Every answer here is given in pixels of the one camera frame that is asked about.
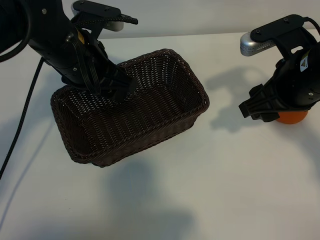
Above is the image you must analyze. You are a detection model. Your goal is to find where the black braided left camera cable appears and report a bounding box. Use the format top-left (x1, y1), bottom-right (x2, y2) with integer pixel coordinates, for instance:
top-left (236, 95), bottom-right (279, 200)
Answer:
top-left (0, 14), bottom-right (139, 181)

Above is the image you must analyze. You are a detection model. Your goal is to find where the black left camera mount bracket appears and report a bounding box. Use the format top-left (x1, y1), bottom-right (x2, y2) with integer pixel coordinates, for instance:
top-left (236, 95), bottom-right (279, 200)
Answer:
top-left (71, 0), bottom-right (121, 35)

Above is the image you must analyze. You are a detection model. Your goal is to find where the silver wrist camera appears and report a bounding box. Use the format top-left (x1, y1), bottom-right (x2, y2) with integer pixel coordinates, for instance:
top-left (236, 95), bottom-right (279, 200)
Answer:
top-left (71, 1), bottom-right (125, 33)
top-left (239, 31), bottom-right (276, 56)

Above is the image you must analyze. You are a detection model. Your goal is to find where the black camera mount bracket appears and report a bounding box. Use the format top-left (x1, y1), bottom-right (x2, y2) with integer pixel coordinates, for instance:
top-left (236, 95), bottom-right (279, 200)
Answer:
top-left (71, 0), bottom-right (121, 35)
top-left (249, 14), bottom-right (320, 60)

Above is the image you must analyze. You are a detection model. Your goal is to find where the orange fruit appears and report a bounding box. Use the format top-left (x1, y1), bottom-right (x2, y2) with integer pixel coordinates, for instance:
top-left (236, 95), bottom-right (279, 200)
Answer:
top-left (275, 109), bottom-right (309, 125)

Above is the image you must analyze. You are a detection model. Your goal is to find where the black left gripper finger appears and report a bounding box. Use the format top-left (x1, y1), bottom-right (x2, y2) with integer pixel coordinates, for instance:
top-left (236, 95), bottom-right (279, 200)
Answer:
top-left (101, 86), bottom-right (131, 103)
top-left (109, 66), bottom-right (138, 96)

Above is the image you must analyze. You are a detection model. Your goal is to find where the dark brown wicker basket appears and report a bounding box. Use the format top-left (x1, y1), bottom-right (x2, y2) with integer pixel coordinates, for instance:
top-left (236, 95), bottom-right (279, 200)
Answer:
top-left (50, 48), bottom-right (210, 169)

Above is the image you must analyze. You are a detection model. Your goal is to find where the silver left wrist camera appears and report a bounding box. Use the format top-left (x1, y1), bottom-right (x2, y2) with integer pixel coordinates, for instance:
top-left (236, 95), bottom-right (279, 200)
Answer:
top-left (71, 1), bottom-right (125, 33)

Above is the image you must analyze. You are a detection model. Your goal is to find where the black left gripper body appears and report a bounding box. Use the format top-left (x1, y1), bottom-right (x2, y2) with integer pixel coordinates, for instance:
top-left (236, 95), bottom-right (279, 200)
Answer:
top-left (31, 17), bottom-right (118, 94)

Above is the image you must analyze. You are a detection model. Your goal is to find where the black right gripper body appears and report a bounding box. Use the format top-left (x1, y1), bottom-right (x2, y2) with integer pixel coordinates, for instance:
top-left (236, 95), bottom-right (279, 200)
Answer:
top-left (249, 47), bottom-right (320, 112)

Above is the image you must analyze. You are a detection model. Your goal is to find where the smooth black left arm cable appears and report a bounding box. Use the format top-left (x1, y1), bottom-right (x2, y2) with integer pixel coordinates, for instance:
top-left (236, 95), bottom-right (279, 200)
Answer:
top-left (0, 0), bottom-right (33, 63)

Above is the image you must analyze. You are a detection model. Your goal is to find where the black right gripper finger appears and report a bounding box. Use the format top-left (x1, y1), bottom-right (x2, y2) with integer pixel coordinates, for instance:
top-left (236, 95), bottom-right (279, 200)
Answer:
top-left (238, 87), bottom-right (279, 119)
top-left (251, 111), bottom-right (280, 123)

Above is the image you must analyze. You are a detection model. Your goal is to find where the black right camera mount bracket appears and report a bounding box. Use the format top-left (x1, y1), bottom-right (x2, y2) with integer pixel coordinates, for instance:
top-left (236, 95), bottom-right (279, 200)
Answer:
top-left (249, 14), bottom-right (320, 60)

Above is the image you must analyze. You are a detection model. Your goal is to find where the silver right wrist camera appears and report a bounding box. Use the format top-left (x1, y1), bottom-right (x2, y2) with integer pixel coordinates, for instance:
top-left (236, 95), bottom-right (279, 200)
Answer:
top-left (239, 31), bottom-right (276, 56)

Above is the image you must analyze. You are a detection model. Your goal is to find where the black flat wire bundle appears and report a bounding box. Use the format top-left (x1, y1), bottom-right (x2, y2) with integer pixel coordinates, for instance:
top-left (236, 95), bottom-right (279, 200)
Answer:
top-left (72, 41), bottom-right (102, 95)

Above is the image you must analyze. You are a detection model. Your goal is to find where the thin black right camera cable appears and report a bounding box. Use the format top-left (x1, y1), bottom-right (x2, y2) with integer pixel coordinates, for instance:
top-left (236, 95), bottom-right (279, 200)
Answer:
top-left (303, 16), bottom-right (320, 33)

